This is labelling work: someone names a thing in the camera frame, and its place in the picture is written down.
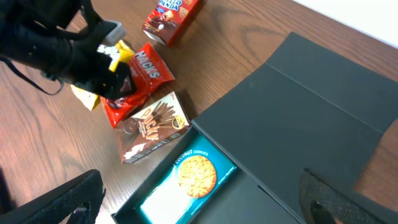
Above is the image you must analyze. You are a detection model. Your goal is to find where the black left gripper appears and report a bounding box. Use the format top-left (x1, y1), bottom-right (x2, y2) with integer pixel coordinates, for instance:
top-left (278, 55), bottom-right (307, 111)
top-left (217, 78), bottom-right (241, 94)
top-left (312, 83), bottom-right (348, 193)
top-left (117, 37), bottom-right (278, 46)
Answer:
top-left (58, 21), bottom-right (137, 100)

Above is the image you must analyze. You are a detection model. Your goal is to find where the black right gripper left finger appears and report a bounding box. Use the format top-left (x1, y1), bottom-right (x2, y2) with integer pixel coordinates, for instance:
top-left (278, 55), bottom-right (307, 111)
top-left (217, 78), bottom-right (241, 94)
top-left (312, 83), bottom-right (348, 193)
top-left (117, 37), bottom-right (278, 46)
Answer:
top-left (1, 169), bottom-right (106, 224)

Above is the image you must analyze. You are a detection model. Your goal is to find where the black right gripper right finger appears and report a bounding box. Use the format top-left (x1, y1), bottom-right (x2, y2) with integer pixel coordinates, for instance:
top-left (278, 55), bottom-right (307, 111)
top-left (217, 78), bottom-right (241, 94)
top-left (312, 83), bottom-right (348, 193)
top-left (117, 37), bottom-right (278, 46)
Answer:
top-left (298, 169), bottom-right (397, 224)

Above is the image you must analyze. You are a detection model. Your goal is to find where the yellow Hacks candy bag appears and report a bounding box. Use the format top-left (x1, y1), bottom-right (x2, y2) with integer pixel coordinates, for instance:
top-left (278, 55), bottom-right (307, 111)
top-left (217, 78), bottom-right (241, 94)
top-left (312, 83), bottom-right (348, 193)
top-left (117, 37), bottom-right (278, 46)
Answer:
top-left (70, 40), bottom-right (135, 111)

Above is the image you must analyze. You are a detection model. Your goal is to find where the red Hacks candy bag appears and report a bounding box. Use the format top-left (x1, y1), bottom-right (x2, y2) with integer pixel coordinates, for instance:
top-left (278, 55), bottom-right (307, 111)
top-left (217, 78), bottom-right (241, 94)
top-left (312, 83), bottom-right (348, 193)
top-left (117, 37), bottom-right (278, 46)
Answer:
top-left (100, 42), bottom-right (175, 128)

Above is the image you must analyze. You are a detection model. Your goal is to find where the black container box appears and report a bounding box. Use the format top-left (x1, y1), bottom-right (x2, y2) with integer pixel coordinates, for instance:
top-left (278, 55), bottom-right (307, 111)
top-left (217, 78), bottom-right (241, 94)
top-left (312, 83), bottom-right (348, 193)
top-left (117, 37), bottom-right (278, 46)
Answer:
top-left (113, 33), bottom-right (397, 223)

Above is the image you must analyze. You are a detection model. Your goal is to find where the red Hello Panda box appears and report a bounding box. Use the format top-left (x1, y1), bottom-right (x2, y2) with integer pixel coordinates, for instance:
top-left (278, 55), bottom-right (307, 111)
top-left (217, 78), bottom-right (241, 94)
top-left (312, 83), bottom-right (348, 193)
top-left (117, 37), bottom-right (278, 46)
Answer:
top-left (142, 0), bottom-right (200, 46)

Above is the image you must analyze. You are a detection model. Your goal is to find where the brown Pocky box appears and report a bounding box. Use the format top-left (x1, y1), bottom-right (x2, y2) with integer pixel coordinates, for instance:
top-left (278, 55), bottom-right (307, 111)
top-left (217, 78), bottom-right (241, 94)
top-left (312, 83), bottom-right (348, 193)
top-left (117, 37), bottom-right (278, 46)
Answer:
top-left (116, 91), bottom-right (190, 164)

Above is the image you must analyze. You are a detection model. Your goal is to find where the teal coconut cookies box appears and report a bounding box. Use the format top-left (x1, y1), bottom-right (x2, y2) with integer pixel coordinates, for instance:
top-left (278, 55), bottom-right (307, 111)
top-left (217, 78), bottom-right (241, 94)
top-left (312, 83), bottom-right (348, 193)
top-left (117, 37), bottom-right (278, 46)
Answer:
top-left (136, 134), bottom-right (236, 223)

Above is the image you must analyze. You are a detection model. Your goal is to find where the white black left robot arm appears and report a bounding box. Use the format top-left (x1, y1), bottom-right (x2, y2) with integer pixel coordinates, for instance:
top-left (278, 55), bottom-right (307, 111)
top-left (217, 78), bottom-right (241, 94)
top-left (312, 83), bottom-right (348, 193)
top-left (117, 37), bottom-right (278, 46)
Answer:
top-left (1, 0), bottom-right (137, 100)

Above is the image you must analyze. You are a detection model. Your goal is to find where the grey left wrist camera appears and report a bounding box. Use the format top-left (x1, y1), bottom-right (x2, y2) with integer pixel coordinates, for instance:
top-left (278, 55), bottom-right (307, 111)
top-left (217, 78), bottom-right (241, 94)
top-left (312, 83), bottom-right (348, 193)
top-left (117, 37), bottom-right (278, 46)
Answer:
top-left (102, 20), bottom-right (126, 46)

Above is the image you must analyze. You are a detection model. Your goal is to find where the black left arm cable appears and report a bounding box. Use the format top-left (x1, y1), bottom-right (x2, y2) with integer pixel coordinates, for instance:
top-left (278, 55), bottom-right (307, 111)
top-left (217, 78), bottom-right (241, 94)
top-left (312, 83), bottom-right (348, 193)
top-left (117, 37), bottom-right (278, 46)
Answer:
top-left (0, 55), bottom-right (65, 96)

